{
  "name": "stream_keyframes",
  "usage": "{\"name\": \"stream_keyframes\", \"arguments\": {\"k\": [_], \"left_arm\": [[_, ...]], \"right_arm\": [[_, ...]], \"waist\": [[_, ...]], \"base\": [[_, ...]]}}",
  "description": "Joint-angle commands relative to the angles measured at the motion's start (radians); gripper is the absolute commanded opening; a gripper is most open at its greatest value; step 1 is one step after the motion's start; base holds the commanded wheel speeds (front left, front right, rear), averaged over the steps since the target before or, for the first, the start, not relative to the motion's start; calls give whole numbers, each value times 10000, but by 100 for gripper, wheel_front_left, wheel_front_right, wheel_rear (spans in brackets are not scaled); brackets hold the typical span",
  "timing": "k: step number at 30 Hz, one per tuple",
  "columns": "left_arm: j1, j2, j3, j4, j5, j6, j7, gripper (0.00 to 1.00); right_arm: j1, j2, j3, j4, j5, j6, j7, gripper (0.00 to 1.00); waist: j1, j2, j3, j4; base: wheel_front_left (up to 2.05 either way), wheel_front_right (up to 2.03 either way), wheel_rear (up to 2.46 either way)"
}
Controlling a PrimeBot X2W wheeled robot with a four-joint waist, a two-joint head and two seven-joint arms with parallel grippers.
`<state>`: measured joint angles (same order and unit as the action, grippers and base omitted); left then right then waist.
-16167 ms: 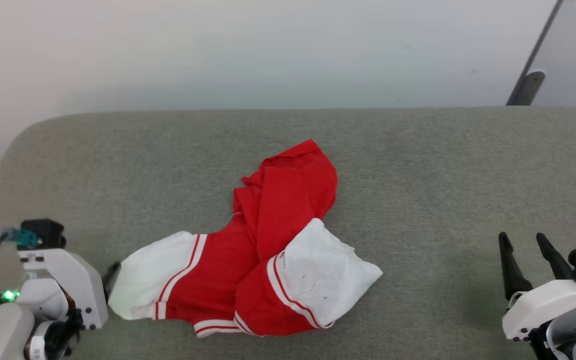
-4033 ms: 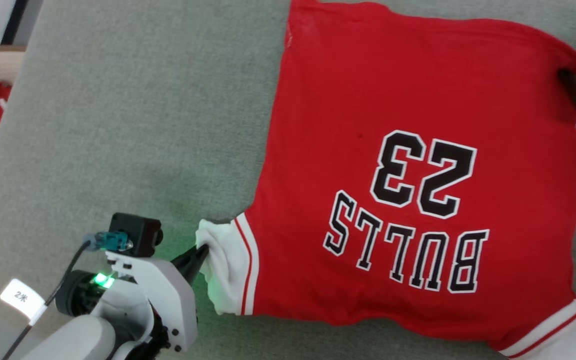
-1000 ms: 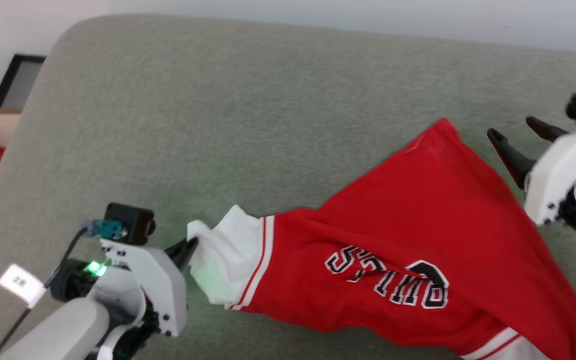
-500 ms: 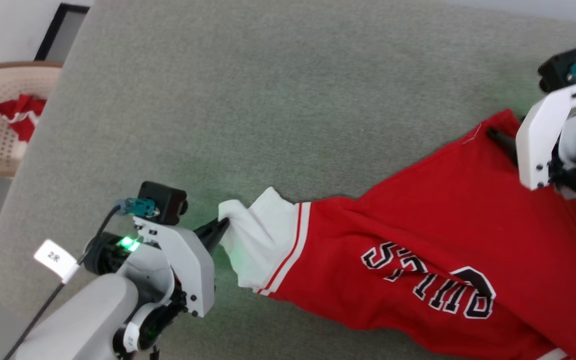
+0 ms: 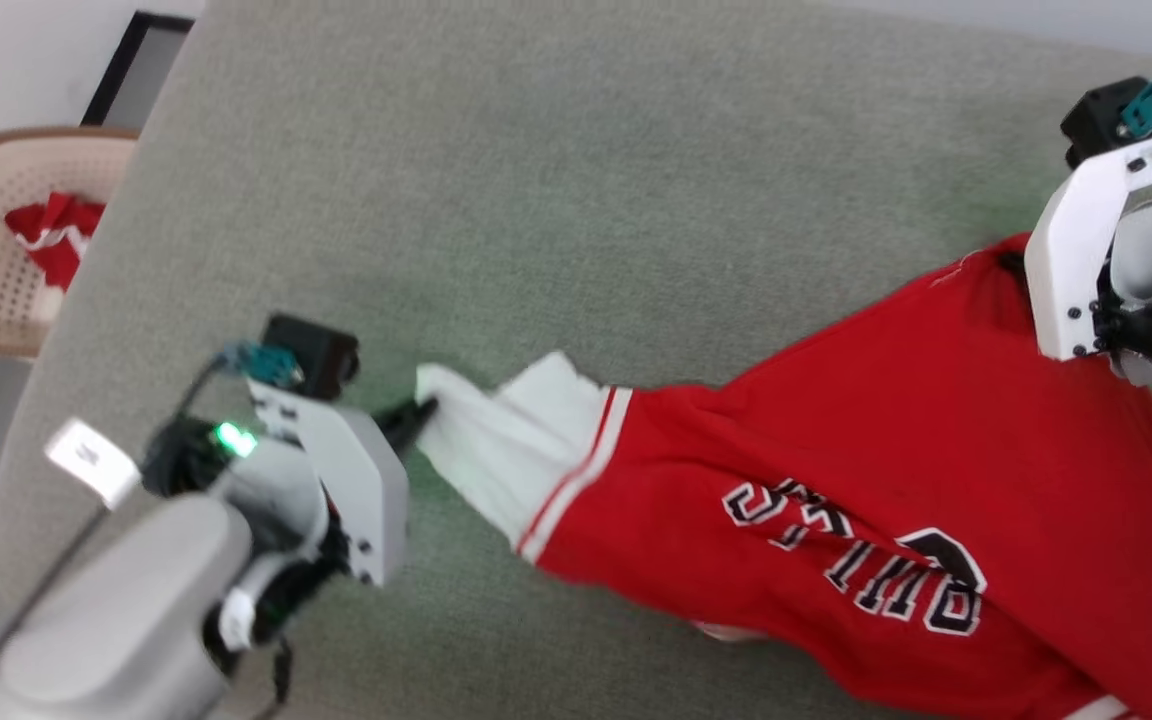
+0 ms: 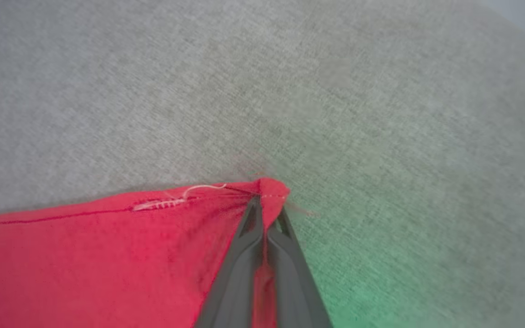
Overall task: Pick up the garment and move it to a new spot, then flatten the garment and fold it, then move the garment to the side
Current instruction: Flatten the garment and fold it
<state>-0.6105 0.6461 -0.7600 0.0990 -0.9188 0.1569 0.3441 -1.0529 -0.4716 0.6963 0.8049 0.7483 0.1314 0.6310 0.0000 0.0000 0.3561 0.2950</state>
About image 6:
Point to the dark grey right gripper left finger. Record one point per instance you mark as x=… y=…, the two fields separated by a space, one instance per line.
x=239 y=282

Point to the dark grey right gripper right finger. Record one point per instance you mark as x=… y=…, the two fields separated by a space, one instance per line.
x=294 y=287

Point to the red garment with white stripes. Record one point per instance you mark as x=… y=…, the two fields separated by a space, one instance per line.
x=84 y=264

